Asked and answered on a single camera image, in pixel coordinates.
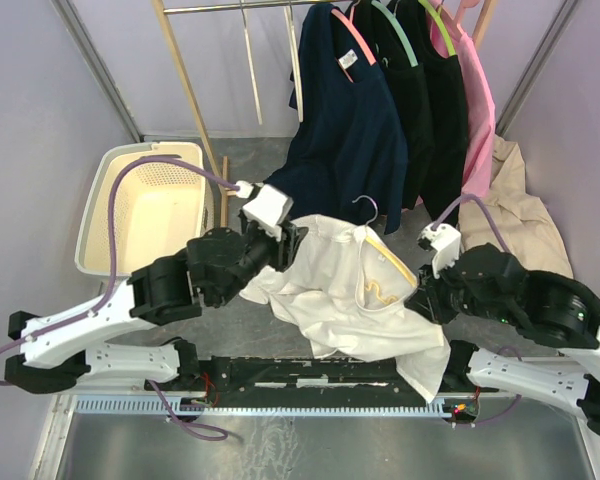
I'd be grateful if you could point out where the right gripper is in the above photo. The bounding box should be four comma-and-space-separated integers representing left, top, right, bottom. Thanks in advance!
404, 253, 516, 325

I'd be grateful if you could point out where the white t shirt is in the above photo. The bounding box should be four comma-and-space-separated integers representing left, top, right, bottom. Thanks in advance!
240, 215, 450, 402

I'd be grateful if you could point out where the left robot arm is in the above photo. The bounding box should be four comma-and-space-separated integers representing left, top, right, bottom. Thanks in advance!
4, 219, 308, 394

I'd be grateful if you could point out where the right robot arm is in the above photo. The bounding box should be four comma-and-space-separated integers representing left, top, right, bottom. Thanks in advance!
404, 244, 600, 436

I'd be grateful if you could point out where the black t shirt right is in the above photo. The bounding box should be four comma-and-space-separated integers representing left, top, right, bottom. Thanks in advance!
389, 1, 469, 219

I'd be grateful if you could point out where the black t shirt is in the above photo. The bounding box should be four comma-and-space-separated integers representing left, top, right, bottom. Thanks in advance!
389, 1, 469, 219
347, 1, 434, 209

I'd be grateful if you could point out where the navy blue t shirt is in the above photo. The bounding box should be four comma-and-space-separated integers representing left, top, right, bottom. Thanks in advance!
266, 3, 408, 234

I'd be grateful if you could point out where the pink t shirt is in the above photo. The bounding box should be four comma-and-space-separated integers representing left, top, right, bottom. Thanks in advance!
431, 1, 495, 197

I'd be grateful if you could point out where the white plastic hanger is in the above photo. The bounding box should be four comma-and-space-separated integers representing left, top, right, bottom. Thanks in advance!
239, 0, 263, 126

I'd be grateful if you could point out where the pink hanger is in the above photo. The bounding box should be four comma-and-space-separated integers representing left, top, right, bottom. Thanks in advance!
454, 0, 481, 24
331, 8, 377, 83

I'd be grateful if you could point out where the black t shirt left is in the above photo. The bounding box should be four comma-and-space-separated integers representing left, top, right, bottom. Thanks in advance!
347, 1, 434, 209

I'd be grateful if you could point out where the pink hanger far right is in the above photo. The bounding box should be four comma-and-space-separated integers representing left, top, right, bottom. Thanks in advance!
454, 0, 481, 24

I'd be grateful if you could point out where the lime green hanger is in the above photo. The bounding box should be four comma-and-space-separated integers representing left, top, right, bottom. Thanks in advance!
419, 0, 456, 56

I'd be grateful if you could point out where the wooden clothes rack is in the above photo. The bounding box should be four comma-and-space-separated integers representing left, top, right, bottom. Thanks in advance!
150, 0, 496, 226

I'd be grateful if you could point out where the beige garment on floor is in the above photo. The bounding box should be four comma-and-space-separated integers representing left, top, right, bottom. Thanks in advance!
482, 136, 574, 279

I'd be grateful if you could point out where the cream laundry basket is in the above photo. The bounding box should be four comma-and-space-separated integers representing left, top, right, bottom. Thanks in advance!
74, 142, 215, 278

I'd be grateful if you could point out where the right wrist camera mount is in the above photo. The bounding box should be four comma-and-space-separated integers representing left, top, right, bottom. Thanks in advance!
417, 223, 461, 279

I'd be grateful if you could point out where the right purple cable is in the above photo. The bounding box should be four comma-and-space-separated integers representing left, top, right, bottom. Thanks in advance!
429, 193, 600, 427

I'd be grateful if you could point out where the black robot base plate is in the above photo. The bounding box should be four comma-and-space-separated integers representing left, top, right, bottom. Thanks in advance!
143, 355, 481, 407

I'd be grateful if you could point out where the white slotted cable duct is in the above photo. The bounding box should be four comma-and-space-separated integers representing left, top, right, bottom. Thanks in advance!
74, 394, 451, 419

